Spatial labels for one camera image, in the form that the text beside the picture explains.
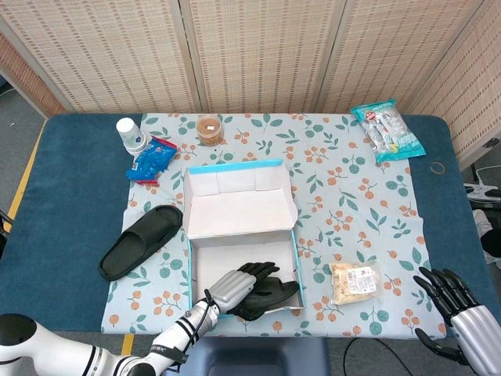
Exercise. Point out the teal white snack bag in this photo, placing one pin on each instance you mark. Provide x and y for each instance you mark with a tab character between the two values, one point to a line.
391	133

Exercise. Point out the floral patterned tablecloth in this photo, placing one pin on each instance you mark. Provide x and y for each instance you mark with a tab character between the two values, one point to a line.
352	196

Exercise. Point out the white chair base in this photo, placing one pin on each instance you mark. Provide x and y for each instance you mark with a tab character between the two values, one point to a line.
481	190

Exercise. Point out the bamboo folding screen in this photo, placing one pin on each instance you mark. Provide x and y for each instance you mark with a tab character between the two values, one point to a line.
254	51

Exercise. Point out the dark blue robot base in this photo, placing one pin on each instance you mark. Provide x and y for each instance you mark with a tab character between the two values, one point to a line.
266	352

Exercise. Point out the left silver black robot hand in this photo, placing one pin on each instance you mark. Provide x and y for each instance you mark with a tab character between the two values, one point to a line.
231	290

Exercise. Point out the white paper cup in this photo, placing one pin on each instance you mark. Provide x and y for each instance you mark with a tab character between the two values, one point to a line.
127	131

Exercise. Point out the tan rubber band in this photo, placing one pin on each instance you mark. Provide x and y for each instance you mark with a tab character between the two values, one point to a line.
430	168

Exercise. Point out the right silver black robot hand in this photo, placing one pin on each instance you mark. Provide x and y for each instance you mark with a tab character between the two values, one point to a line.
477	337

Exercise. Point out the clear packet of beige food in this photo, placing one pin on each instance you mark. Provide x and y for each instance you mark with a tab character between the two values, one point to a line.
352	282

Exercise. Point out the clear jar of brown snacks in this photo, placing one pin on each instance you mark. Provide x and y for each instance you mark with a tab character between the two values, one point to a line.
209	129

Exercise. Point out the blue white cardboard shoe box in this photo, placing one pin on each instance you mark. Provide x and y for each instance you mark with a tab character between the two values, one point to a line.
238	211

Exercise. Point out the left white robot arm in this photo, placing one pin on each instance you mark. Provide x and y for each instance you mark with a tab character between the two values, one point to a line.
78	352

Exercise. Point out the black slipper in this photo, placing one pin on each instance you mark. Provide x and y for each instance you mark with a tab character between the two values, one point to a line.
278	291
133	246

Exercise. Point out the blue red snack bag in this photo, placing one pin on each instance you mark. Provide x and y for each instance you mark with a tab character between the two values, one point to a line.
150	162

